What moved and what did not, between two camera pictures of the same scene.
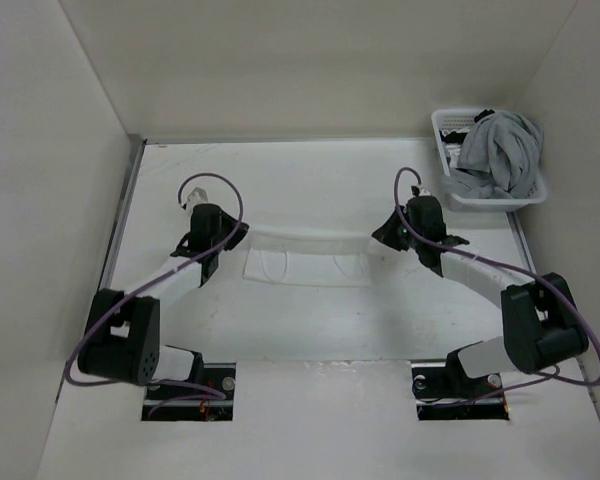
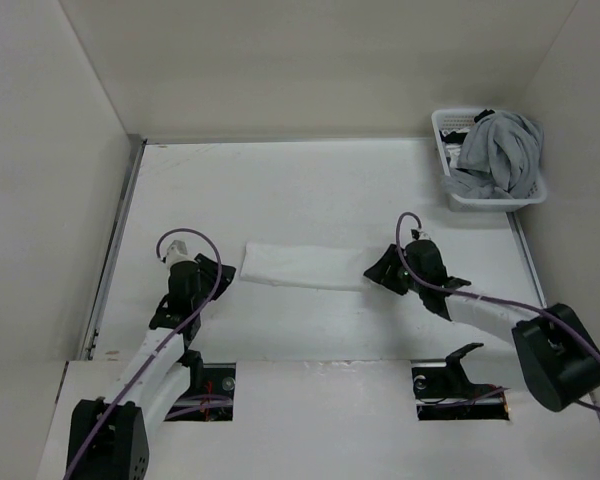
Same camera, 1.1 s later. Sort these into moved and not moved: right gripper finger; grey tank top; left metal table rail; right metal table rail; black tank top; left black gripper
Moved: left black gripper; right gripper finger
Not moved: grey tank top; left metal table rail; right metal table rail; black tank top
